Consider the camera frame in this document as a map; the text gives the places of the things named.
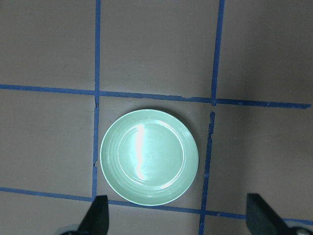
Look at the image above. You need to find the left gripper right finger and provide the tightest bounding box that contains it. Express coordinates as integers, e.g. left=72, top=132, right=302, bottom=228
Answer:
left=246, top=193, right=292, bottom=235

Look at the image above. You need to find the left green plate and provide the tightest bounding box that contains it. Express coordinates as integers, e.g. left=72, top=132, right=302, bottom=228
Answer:
left=100, top=109, right=199, bottom=206

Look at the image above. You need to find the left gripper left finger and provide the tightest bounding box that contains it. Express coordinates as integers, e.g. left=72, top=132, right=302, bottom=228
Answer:
left=77, top=195, right=109, bottom=235

